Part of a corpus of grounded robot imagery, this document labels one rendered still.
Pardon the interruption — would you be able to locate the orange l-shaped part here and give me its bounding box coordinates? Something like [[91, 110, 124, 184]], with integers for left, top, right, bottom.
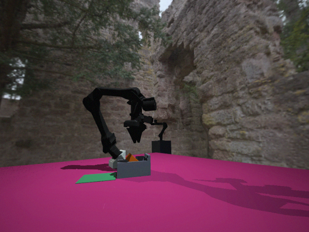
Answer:
[[126, 153, 138, 162]]

